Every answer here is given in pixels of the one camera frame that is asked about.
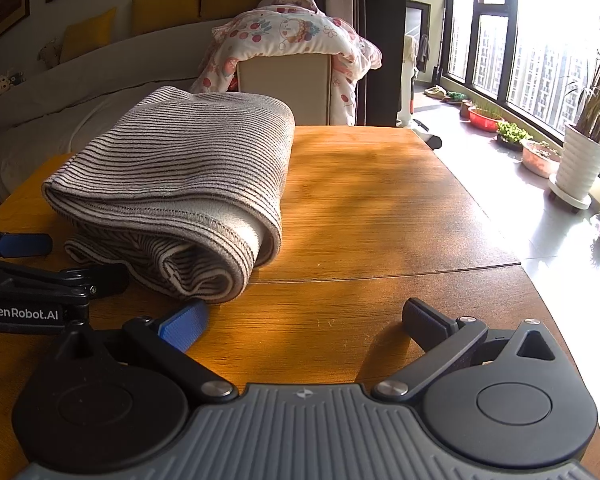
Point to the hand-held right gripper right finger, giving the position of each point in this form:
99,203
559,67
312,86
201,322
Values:
425,322

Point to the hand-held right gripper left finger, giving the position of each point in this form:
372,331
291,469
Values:
185,325

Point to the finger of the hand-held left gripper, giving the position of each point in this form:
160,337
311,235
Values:
20,245
105,280

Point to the grey striped towel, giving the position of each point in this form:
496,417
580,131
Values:
180,160

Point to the white sofa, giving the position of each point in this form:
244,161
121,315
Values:
30,125

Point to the white spotted plush toy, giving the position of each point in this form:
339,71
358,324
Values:
1,85

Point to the small grey plush toy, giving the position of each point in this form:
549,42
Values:
16,79

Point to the white floor appliance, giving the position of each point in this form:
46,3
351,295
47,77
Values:
430,141

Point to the beige plush toy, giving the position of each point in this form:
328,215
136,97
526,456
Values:
50,54

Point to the pink basin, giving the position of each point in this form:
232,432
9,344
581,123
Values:
540,160

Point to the green plant in dark pot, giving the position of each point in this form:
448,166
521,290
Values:
512,136

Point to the red basin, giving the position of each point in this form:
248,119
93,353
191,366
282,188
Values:
485,121

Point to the small brown pot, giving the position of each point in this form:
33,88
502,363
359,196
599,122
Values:
466,110

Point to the tall plant in white pot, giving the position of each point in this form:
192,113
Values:
582,160

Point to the green slippers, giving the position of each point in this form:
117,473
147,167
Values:
452,97

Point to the beige slippers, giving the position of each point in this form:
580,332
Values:
434,92

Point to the white standing rack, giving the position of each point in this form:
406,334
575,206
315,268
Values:
406,85

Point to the light framed door panel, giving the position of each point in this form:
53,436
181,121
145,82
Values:
415,25

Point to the dark brown curtain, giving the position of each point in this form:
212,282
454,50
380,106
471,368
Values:
375,20

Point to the floral pink quilt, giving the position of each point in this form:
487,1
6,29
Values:
290,30

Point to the black window frame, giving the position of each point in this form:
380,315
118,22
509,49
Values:
506,60

